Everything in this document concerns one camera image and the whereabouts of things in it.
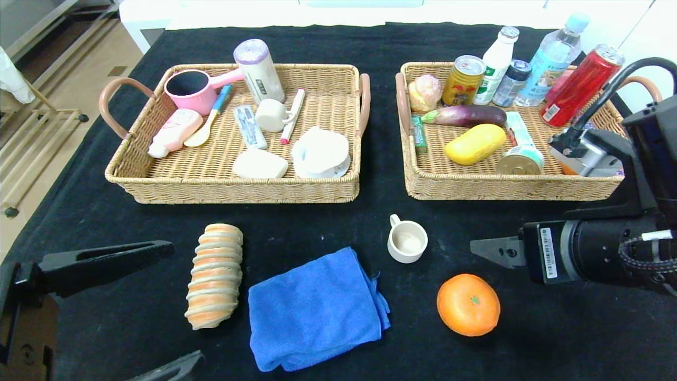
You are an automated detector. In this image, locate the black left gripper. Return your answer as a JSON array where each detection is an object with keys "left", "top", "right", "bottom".
[{"left": 0, "top": 240, "right": 176, "bottom": 381}]

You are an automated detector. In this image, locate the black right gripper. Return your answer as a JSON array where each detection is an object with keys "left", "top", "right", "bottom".
[{"left": 470, "top": 220, "right": 647, "bottom": 289}]

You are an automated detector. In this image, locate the round orange fruit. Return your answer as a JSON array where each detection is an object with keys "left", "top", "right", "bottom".
[{"left": 436, "top": 273, "right": 501, "bottom": 337}]

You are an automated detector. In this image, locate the white tin can gold lid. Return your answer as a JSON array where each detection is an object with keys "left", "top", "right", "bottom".
[{"left": 496, "top": 146, "right": 545, "bottom": 176}]

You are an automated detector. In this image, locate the yellow oblong fruit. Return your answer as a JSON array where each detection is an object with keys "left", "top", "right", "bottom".
[{"left": 444, "top": 123, "right": 507, "bottom": 166}]

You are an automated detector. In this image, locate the blue microfibre towel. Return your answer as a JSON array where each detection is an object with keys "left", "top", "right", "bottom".
[{"left": 248, "top": 247, "right": 392, "bottom": 373}]

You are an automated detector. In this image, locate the wicker basket with food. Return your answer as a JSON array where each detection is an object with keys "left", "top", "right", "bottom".
[{"left": 395, "top": 62, "right": 663, "bottom": 202}]

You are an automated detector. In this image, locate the wicker basket with utensils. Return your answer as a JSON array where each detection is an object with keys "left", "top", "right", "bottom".
[{"left": 99, "top": 63, "right": 371, "bottom": 205}]

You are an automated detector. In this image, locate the striped bread roll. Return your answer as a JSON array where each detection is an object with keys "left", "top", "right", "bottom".
[{"left": 185, "top": 223, "right": 244, "bottom": 331}]

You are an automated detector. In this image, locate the green white candy box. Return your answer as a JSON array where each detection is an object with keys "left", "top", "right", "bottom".
[{"left": 505, "top": 112, "right": 541, "bottom": 155}]

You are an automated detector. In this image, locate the green gum pack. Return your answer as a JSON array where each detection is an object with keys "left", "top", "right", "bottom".
[{"left": 411, "top": 116, "right": 428, "bottom": 155}]

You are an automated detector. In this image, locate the purple eggplant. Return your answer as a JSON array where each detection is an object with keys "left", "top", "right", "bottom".
[{"left": 420, "top": 105, "right": 507, "bottom": 129}]

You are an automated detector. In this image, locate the wooden rolling rack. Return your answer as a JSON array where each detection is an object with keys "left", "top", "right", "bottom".
[{"left": 0, "top": 79, "right": 89, "bottom": 219}]

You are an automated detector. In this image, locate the orange snack packet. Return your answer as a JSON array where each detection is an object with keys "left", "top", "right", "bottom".
[{"left": 571, "top": 114, "right": 598, "bottom": 135}]

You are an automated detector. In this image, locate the pink lotion bottle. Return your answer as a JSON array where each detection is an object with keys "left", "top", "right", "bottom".
[{"left": 147, "top": 108, "right": 204, "bottom": 159}]

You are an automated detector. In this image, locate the small grey capped bottle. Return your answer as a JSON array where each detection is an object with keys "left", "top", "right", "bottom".
[{"left": 492, "top": 59, "right": 532, "bottom": 107}]

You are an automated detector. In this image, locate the yellow drink can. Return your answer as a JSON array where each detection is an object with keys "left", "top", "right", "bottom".
[{"left": 442, "top": 56, "right": 486, "bottom": 107}]

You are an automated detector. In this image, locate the pink yellow cupcake toy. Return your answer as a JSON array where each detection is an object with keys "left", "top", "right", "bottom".
[{"left": 408, "top": 75, "right": 443, "bottom": 113}]

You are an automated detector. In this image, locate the red drink can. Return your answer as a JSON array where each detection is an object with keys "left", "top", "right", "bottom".
[{"left": 539, "top": 44, "right": 625, "bottom": 128}]

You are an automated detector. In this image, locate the white soap bar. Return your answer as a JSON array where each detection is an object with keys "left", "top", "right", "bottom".
[{"left": 232, "top": 149, "right": 289, "bottom": 179}]

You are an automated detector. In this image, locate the pink saucepan cup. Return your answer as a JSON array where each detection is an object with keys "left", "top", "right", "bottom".
[{"left": 164, "top": 69, "right": 245, "bottom": 117}]

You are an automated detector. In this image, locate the white milk bottle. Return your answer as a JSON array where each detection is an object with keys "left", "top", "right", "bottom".
[{"left": 472, "top": 26, "right": 520, "bottom": 105}]

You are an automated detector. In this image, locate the clear water bottle blue cap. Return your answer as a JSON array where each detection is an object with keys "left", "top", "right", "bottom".
[{"left": 514, "top": 12, "right": 590, "bottom": 107}]

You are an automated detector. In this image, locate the clear cutlery case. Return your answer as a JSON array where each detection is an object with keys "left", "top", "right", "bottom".
[{"left": 233, "top": 105, "right": 268, "bottom": 150}]

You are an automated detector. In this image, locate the white plastic bowl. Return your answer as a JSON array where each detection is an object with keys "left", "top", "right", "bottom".
[{"left": 291, "top": 126, "right": 351, "bottom": 179}]

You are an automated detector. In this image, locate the white hanging cloth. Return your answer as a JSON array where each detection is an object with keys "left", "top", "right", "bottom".
[{"left": 0, "top": 47, "right": 36, "bottom": 104}]

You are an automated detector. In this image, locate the small cream cup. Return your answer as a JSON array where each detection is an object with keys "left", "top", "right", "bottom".
[{"left": 255, "top": 98, "right": 295, "bottom": 133}]

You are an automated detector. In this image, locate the grey framed low platform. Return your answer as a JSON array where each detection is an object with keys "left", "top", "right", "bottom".
[{"left": 0, "top": 0, "right": 121, "bottom": 67}]

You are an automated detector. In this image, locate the white pen pink tip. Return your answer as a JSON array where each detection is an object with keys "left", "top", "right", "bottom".
[{"left": 280, "top": 89, "right": 306, "bottom": 145}]

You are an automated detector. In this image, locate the beige tumbler purple lid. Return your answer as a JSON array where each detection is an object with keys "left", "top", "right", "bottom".
[{"left": 234, "top": 39, "right": 286, "bottom": 105}]

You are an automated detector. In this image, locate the white table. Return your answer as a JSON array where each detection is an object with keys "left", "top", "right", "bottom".
[{"left": 119, "top": 0, "right": 551, "bottom": 53}]

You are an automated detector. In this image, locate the white mug with handle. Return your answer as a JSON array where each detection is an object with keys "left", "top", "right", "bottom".
[{"left": 387, "top": 214, "right": 428, "bottom": 264}]

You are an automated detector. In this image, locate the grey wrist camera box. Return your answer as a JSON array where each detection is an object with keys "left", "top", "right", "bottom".
[{"left": 548, "top": 127, "right": 625, "bottom": 178}]

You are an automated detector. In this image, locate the yellow spoon blue handle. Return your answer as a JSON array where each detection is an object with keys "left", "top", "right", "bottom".
[{"left": 184, "top": 85, "right": 232, "bottom": 148}]

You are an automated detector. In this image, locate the black camera cable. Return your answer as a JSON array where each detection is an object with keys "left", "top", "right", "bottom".
[{"left": 566, "top": 57, "right": 677, "bottom": 147}]

